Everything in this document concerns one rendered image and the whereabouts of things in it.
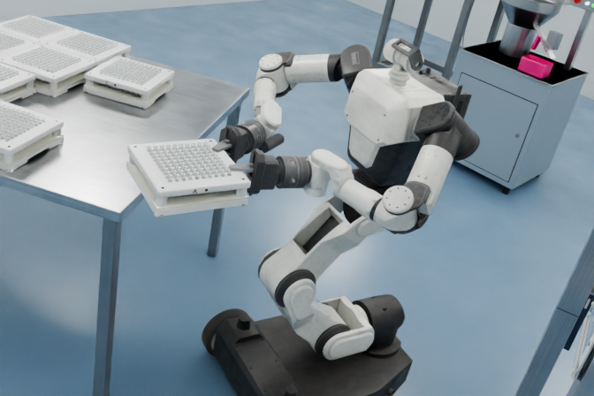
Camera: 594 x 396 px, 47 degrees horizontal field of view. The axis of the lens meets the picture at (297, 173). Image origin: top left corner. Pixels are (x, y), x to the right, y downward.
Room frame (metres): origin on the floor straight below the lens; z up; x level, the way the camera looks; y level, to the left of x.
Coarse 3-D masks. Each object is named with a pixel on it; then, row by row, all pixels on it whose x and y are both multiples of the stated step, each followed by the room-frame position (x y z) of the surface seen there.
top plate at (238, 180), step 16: (144, 144) 1.57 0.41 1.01; (160, 144) 1.59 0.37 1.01; (176, 144) 1.61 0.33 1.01; (208, 144) 1.65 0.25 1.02; (144, 160) 1.49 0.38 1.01; (224, 160) 1.57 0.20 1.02; (144, 176) 1.44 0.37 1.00; (160, 176) 1.43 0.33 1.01; (240, 176) 1.51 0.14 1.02; (160, 192) 1.36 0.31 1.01; (176, 192) 1.38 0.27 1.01; (192, 192) 1.40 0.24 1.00; (208, 192) 1.43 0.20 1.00
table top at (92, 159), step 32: (160, 64) 2.65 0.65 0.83; (32, 96) 2.09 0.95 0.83; (64, 96) 2.15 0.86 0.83; (96, 96) 2.20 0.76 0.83; (160, 96) 2.32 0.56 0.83; (192, 96) 2.38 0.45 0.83; (224, 96) 2.45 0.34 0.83; (64, 128) 1.91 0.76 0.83; (96, 128) 1.96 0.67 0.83; (128, 128) 2.01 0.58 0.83; (160, 128) 2.06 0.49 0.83; (192, 128) 2.11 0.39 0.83; (32, 160) 1.68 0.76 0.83; (64, 160) 1.72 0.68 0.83; (96, 160) 1.76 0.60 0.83; (32, 192) 1.55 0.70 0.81; (64, 192) 1.55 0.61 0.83; (96, 192) 1.59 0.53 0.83; (128, 192) 1.62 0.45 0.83
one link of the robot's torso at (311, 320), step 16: (288, 288) 1.65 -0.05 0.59; (304, 288) 1.66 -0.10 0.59; (288, 304) 1.65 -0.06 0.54; (304, 304) 1.67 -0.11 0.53; (320, 304) 1.88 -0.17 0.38; (288, 320) 1.70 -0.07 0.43; (304, 320) 1.71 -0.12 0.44; (320, 320) 1.78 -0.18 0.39; (336, 320) 1.83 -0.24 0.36; (304, 336) 1.75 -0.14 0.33; (320, 336) 1.79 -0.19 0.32; (320, 352) 1.78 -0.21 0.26
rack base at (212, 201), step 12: (132, 168) 1.52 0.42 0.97; (144, 180) 1.47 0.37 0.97; (144, 192) 1.43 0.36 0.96; (228, 192) 1.50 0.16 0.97; (168, 204) 1.38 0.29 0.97; (180, 204) 1.39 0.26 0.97; (192, 204) 1.40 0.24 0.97; (204, 204) 1.42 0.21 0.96; (216, 204) 1.44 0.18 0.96; (228, 204) 1.46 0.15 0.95; (240, 204) 1.48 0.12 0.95; (156, 216) 1.35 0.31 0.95
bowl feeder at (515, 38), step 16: (512, 0) 4.18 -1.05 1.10; (528, 0) 4.13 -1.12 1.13; (544, 0) 4.39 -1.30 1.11; (512, 16) 4.21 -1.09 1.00; (528, 16) 4.14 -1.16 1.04; (544, 16) 4.14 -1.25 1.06; (512, 32) 4.23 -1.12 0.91; (528, 32) 4.20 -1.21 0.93; (512, 48) 4.21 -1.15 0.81; (528, 48) 4.22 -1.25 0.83; (544, 48) 4.05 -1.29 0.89
